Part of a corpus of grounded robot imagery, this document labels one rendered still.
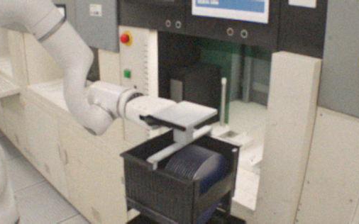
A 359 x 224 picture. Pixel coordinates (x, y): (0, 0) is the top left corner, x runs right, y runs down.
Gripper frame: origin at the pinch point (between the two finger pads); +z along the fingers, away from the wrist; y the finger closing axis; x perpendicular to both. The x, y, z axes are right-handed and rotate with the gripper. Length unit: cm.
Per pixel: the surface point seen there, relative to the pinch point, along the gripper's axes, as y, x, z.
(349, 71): -22.9, 13.3, 31.9
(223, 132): -69, -35, -27
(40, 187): -51, -125, -185
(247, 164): -49, -36, -5
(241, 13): -28.5, 23.1, -1.0
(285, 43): -26.4, 16.7, 13.6
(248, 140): -68, -35, -14
